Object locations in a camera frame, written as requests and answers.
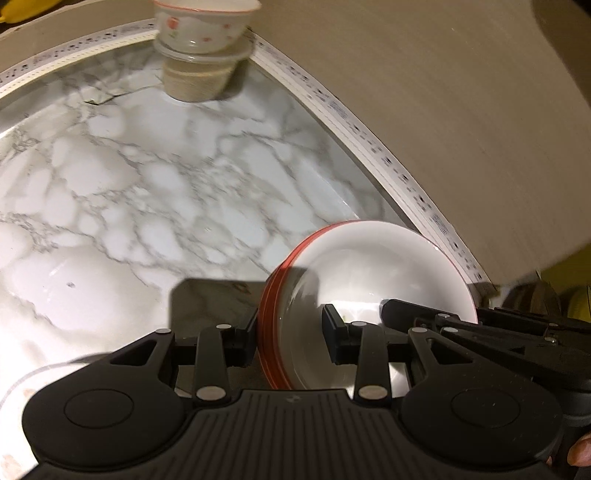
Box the large white red-rimmed bowl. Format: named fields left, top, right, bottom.
left=257, top=258, right=296, bottom=391

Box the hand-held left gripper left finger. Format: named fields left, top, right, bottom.
left=108, top=308, right=259, bottom=404

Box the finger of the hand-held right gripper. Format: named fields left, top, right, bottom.
left=413, top=316, right=561, bottom=370
left=381, top=298, right=490, bottom=330

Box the yellow mug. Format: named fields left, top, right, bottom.
left=0, top=0, right=62, bottom=23

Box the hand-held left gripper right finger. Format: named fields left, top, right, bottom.
left=322, top=304, right=446, bottom=401

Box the white red-dotted bowl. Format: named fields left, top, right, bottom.
left=270, top=220, right=479, bottom=391

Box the white floral plate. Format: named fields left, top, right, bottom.
left=0, top=360, right=92, bottom=467

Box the clear plastic container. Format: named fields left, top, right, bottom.
left=154, top=39, right=256, bottom=103

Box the white patterned edging strip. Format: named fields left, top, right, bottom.
left=0, top=18, right=491, bottom=285

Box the white floral bowl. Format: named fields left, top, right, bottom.
left=152, top=0, right=262, bottom=54

